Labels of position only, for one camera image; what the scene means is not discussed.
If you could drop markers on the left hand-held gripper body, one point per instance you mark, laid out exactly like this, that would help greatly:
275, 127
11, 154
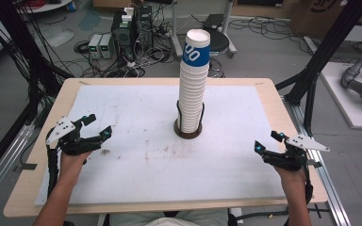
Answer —
69, 141

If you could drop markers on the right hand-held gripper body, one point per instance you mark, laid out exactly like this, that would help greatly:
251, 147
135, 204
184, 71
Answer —
290, 160

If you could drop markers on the stack of nested paper cups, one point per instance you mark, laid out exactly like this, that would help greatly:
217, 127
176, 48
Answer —
192, 97

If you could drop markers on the person's right hand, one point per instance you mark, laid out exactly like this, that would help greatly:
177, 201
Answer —
292, 179

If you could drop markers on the person's left hand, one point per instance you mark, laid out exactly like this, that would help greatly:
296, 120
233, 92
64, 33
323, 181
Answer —
71, 166

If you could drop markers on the black tape piece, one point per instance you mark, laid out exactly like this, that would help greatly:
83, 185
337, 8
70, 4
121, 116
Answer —
25, 167

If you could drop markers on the white foam mat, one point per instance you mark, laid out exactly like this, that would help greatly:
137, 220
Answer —
138, 175

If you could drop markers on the grey power supply unit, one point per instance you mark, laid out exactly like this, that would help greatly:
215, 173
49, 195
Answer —
106, 47
95, 47

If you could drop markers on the white floor board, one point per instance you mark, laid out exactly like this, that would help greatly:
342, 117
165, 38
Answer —
348, 106

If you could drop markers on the black computer tower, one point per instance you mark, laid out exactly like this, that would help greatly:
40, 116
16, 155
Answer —
122, 34

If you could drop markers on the person's light trousers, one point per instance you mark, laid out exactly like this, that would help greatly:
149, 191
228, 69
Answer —
169, 219

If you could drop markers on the black round stool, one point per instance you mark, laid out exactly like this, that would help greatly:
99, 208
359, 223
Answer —
219, 40

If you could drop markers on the white metal stand leg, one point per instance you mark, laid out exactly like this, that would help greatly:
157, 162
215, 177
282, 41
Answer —
227, 28
176, 31

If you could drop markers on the white round table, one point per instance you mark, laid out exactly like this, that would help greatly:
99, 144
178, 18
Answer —
47, 5

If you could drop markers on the large cardboard box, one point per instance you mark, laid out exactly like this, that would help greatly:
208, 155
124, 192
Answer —
317, 17

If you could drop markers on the black flat case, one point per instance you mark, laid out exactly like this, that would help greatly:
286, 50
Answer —
213, 21

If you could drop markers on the black metal bracket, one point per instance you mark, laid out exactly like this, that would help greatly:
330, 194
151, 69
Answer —
315, 163

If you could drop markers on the aluminium rail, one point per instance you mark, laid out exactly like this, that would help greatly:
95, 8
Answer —
323, 185
3, 163

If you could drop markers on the black metal frame post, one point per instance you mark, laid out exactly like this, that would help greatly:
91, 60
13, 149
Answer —
19, 47
326, 53

